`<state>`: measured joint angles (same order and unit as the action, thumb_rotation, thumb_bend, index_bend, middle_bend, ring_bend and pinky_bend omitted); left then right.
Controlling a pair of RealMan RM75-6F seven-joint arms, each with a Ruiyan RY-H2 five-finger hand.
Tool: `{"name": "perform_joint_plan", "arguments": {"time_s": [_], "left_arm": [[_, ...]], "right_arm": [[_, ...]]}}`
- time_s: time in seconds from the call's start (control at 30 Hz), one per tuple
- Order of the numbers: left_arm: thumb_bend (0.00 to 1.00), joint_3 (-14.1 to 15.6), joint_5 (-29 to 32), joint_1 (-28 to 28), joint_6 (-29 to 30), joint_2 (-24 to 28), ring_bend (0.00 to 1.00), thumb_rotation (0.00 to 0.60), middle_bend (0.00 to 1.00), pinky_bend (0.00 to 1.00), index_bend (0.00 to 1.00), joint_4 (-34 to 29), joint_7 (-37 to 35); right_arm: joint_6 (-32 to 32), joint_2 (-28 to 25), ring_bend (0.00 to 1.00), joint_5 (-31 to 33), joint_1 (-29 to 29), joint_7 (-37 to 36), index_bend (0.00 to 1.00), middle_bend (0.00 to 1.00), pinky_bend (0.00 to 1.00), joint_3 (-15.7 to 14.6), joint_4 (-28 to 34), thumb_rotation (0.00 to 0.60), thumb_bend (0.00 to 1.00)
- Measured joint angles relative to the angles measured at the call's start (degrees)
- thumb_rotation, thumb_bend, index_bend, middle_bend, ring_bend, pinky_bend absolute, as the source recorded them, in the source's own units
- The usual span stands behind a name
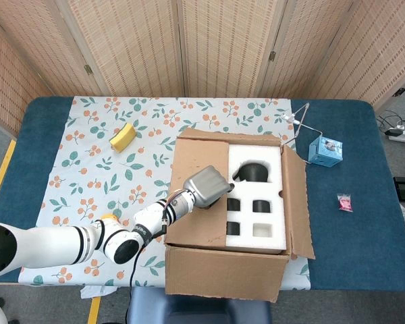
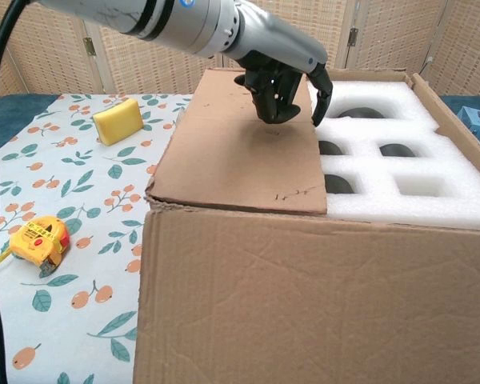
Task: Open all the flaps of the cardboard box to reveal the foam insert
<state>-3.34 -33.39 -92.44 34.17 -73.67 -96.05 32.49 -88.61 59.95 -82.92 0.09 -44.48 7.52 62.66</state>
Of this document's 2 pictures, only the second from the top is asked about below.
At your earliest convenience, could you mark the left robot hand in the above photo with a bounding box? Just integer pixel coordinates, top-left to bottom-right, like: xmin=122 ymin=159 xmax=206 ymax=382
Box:
xmin=222 ymin=0 xmax=334 ymax=128

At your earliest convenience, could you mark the brown cardboard box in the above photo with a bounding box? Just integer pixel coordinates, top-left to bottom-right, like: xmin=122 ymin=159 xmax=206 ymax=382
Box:
xmin=133 ymin=66 xmax=480 ymax=384

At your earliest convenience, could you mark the woven rattan folding screen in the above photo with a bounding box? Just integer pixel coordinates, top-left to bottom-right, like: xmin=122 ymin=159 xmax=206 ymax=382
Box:
xmin=0 ymin=0 xmax=480 ymax=97

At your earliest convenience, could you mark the black rounded item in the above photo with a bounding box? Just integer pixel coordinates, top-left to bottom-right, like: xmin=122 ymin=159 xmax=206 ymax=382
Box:
xmin=323 ymin=174 xmax=354 ymax=196
xmin=378 ymin=142 xmax=417 ymax=158
xmin=318 ymin=139 xmax=345 ymax=157

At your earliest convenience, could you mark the yellow sponge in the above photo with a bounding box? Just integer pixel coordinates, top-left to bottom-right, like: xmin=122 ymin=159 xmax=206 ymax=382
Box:
xmin=92 ymin=98 xmax=145 ymax=147

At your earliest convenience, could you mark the white foam insert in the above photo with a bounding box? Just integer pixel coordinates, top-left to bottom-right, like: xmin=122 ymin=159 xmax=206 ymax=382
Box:
xmin=306 ymin=79 xmax=480 ymax=231

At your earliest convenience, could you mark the yellow tape measure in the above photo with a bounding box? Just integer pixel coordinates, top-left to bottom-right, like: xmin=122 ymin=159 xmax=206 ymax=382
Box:
xmin=0 ymin=214 xmax=71 ymax=279

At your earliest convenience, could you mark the floral print tablecloth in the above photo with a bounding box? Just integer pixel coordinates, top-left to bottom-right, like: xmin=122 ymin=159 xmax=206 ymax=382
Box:
xmin=0 ymin=94 xmax=197 ymax=384

